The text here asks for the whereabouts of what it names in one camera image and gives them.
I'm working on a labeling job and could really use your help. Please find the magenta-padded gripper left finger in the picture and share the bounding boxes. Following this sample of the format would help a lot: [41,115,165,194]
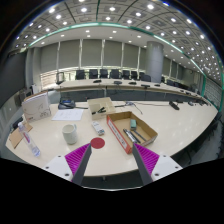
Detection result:
[42,143,93,186]

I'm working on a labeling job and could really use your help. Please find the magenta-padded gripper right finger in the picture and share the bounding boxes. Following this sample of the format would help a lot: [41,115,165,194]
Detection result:
[131,143,183,186]

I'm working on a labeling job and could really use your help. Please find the clear plastic water bottle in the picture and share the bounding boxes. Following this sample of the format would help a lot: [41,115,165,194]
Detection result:
[17,121,42,158]

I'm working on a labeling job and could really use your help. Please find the flat round red coaster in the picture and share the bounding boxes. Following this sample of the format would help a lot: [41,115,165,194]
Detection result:
[90,137,106,150]

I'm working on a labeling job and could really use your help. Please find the white ceramic mug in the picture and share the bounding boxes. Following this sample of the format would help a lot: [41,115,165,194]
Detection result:
[61,123,79,146]

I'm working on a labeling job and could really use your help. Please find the black tool in cardboard box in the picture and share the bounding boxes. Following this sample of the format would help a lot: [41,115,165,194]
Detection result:
[122,128,139,144]

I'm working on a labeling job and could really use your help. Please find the small white rectangular packet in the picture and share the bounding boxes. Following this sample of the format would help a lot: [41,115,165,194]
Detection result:
[91,120,106,137]

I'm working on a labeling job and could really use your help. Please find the small teal item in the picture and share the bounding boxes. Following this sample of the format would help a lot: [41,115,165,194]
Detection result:
[129,118,138,131]

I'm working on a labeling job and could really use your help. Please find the open cardboard box red side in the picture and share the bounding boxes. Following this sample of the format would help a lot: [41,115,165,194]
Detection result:
[106,110,159,155]

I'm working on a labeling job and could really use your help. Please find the white paper sheet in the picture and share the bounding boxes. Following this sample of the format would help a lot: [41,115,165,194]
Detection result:
[51,108,85,122]

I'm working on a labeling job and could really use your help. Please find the black tool in beige box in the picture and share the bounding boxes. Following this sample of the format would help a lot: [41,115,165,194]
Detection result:
[91,106,107,116]

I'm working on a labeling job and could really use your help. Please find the black desk telephone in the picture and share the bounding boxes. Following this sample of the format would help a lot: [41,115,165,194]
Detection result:
[57,98,77,111]

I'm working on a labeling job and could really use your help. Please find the black table microphone base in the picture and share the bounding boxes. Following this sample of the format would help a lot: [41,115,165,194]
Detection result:
[168,100,181,112]

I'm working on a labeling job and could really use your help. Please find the small open beige box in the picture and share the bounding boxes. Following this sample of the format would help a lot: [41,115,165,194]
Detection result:
[86,96,117,121]

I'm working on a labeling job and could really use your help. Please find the large white carton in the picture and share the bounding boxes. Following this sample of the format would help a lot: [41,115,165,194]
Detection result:
[21,91,52,124]

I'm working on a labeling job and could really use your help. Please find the black office chairs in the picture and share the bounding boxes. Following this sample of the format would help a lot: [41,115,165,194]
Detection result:
[74,68,188,88]

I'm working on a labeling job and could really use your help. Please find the ceiling lights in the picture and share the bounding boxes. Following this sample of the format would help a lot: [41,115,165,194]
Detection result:
[13,0,221,73]

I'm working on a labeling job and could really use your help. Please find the thin cable on table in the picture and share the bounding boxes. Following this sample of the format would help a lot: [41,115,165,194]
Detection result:
[114,101,145,116]

